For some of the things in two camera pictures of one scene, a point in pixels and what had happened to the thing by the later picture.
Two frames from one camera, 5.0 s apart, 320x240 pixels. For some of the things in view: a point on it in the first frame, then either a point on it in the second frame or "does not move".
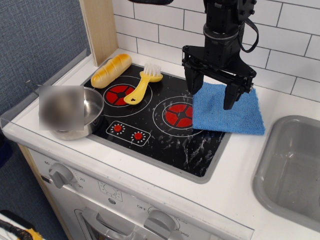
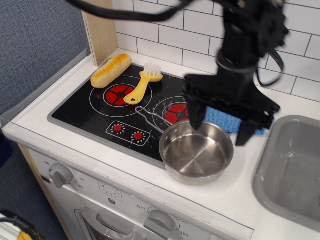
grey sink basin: (286, 180) does not move
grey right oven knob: (160, 224) does not move
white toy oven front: (93, 206) does not move
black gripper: (220, 59) → (232, 88)
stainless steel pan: (93, 106) → (192, 156)
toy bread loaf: (111, 71) does not move
